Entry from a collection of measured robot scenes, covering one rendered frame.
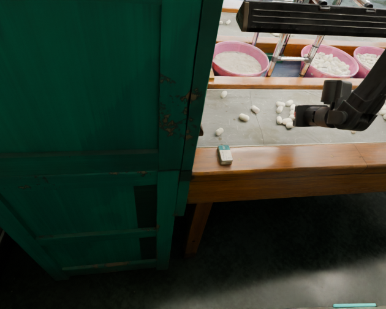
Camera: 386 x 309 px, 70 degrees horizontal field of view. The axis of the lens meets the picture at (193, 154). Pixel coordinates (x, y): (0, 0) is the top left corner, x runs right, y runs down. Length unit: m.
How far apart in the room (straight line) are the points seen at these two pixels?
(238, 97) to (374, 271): 1.22
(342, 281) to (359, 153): 0.84
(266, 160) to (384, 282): 1.16
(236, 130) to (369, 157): 0.44
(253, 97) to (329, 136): 0.31
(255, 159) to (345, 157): 0.31
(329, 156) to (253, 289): 0.80
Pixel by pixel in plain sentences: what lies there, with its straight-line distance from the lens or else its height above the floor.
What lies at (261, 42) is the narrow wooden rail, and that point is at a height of 0.76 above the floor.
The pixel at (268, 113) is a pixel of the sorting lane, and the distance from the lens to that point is 1.08.
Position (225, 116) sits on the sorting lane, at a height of 0.74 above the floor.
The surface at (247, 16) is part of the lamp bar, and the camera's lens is 0.86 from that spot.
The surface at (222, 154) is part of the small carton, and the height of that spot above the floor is 0.79.
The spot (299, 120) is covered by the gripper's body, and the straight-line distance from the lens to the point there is 0.90.
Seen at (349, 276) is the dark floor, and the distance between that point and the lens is 1.76.
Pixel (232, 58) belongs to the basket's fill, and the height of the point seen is 0.74.
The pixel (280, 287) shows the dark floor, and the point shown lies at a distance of 1.57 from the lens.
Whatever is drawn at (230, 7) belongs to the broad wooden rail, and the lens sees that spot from 1.75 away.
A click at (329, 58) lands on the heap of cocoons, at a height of 0.74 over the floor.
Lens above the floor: 1.41
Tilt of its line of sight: 51 degrees down
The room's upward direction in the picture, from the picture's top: 10 degrees clockwise
